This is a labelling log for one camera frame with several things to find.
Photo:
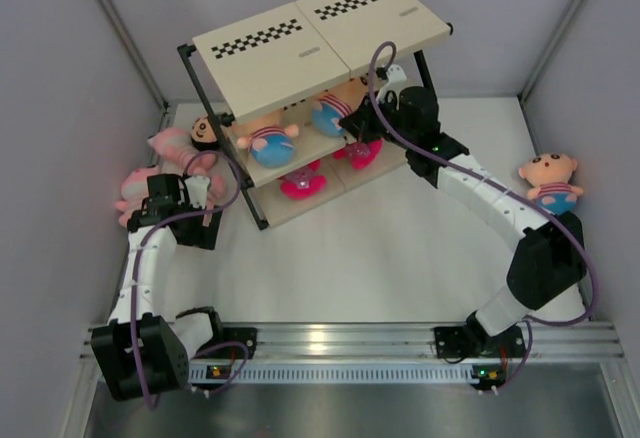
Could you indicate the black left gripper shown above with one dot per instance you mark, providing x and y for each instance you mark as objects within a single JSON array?
[{"x": 202, "y": 236}]

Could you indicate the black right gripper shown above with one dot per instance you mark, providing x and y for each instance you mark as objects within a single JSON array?
[{"x": 359, "y": 123}]

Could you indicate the magenta legs doll plush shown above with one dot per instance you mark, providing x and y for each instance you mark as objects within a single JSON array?
[
  {"x": 303, "y": 182},
  {"x": 359, "y": 154}
]

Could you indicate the blue pants boy plush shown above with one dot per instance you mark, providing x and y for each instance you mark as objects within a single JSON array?
[
  {"x": 267, "y": 139},
  {"x": 549, "y": 176},
  {"x": 337, "y": 103}
]

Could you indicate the pink striped plush toy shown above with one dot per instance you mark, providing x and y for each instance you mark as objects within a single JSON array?
[
  {"x": 217, "y": 190},
  {"x": 177, "y": 146},
  {"x": 133, "y": 191}
]

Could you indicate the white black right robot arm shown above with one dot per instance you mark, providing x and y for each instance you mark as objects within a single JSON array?
[{"x": 541, "y": 230}]

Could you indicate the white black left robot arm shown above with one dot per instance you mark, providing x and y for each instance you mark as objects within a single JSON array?
[{"x": 140, "y": 354}]

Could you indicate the beige three-tier shelf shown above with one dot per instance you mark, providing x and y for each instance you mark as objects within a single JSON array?
[{"x": 283, "y": 58}]

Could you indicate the black-haired doll plush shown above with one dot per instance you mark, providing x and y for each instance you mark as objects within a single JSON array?
[{"x": 203, "y": 137}]

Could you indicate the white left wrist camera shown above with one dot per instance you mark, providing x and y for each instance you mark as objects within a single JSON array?
[{"x": 198, "y": 190}]

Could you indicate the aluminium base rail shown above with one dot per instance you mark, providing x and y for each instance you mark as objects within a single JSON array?
[{"x": 590, "y": 341}]

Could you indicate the white slotted cable duct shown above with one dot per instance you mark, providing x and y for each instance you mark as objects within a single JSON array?
[{"x": 363, "y": 373}]

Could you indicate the right aluminium frame post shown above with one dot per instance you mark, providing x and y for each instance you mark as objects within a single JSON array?
[{"x": 559, "y": 33}]

